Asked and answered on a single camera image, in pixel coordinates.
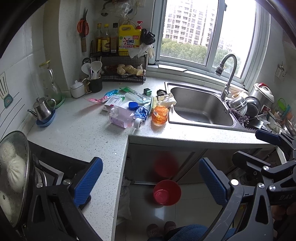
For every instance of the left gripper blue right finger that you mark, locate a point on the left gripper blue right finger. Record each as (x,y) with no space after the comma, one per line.
(215,180)

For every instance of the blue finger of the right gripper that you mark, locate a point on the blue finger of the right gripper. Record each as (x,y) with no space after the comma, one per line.
(268,137)
(247,162)

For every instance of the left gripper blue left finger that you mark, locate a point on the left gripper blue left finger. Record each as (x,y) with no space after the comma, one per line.
(85,180)

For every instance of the clear purple liquid bottle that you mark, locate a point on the clear purple liquid bottle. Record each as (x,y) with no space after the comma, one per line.
(124,118)

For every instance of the pink blue plastic wrapper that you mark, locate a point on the pink blue plastic wrapper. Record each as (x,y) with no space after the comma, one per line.
(104,99)

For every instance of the white medicine box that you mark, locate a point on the white medicine box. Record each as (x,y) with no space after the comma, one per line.
(115,100)

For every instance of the blue tissue pack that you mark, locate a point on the blue tissue pack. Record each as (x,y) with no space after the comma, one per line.
(142,113)

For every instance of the blue round lid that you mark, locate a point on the blue round lid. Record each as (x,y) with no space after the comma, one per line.
(133,106)

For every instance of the orange plastic jar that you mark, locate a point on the orange plastic jar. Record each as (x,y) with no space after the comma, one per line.
(160,115)

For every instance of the cream glove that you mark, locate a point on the cream glove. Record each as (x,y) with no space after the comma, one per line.
(166,100)

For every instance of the green toothbrush blister pack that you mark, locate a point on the green toothbrush blister pack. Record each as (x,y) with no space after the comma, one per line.
(135,96)

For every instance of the teal scrub brush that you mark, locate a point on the teal scrub brush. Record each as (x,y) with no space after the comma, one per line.
(153,104)

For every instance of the red plastic trash bucket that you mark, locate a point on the red plastic trash bucket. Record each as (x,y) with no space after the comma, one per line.
(167,193)

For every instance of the steel wool scrubber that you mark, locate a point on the steel wool scrubber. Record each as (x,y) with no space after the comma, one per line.
(241,118)

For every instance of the white rice cooker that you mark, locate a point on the white rice cooker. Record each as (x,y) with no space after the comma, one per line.
(263,93)

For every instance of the person blue trouser legs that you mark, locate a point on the person blue trouser legs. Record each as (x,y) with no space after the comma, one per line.
(189,232)

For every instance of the right pink slipper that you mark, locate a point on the right pink slipper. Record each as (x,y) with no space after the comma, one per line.
(169,226)

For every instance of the pink slipper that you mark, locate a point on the pink slipper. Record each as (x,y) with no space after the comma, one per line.
(169,226)
(153,231)

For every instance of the blue saucer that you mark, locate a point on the blue saucer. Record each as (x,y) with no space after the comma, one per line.
(49,120)

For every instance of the stainless steel sink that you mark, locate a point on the stainless steel sink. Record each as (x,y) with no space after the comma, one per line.
(201,106)

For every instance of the green tray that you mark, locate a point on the green tray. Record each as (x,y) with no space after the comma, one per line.
(61,102)

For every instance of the left pink slipper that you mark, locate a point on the left pink slipper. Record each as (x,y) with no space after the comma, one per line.
(153,231)

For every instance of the glass pot lid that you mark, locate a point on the glass pot lid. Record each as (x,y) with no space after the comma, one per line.
(14,175)

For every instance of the small steel teapot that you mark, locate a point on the small steel teapot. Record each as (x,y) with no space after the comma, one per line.
(42,108)

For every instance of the white ceramic sugar pot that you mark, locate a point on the white ceramic sugar pot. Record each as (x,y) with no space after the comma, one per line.
(77,89)

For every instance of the dark green utensil mug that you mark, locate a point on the dark green utensil mug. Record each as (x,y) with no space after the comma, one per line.
(94,86)

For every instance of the glass carafe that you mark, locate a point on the glass carafe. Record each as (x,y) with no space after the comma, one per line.
(51,89)

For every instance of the black green power adapter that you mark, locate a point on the black green power adapter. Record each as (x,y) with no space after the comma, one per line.
(147,92)

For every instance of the grey dish rag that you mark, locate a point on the grey dish rag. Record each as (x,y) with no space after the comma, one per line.
(161,92)

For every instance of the white rice spoon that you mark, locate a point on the white rice spoon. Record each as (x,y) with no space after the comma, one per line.
(96,66)

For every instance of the ginger root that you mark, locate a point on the ginger root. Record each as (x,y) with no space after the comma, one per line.
(129,69)

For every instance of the dark oil bottle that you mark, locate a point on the dark oil bottle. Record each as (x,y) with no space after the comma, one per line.
(98,38)

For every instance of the amber sauce bottle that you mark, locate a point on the amber sauce bottle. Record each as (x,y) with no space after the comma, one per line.
(106,39)

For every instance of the dark soy sauce bottle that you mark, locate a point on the dark soy sauce bottle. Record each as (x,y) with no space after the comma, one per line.
(114,39)

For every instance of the yellow detergent jug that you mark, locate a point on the yellow detergent jug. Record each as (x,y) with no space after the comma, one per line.
(128,38)

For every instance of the black wire shelf rack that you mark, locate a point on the black wire shelf rack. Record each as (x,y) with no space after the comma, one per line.
(111,61)

